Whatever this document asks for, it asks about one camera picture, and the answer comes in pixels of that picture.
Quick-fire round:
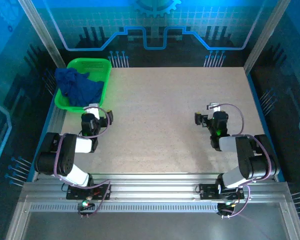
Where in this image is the blue t-shirt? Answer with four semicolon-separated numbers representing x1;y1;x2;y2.
54;67;105;107

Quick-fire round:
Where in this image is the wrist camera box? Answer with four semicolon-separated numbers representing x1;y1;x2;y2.
206;101;221;111
84;103;101;120

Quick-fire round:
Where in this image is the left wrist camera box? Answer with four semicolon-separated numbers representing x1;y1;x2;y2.
84;103;101;120

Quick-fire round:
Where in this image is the aluminium frame post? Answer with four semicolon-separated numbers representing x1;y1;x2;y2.
17;0;67;73
243;0;291;73

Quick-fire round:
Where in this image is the green plastic basket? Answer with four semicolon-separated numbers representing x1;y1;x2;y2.
54;57;113;113

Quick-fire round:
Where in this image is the aluminium rail frame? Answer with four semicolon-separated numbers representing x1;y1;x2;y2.
4;172;300;240

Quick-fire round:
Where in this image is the slotted cable duct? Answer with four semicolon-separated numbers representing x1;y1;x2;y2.
29;203;221;213

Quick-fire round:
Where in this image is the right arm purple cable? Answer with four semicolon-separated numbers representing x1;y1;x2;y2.
208;103;275;218

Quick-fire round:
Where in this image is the controller board with LEDs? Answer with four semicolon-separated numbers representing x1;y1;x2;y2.
77;197;96;218
216;201;237;219

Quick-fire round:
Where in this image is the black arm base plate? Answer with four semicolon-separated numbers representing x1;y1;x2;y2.
198;183;245;201
66;183;112;201

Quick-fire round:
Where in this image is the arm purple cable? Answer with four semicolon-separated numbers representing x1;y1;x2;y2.
208;103;275;218
54;106;113;218

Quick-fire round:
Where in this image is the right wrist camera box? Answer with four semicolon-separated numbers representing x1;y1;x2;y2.
206;101;221;111

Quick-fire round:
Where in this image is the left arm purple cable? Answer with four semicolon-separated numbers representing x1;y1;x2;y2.
54;106;113;218

